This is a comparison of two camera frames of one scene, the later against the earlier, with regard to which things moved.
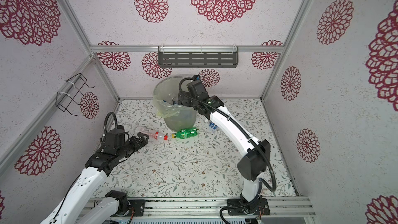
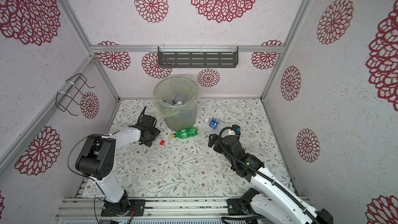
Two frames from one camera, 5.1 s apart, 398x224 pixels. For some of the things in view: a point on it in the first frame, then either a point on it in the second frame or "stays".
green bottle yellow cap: (185, 133) stays
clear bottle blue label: (212, 125) stays
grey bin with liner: (165, 96) stays
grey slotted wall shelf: (198, 57) stays
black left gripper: (137, 143) -> (157, 132)
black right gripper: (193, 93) -> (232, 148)
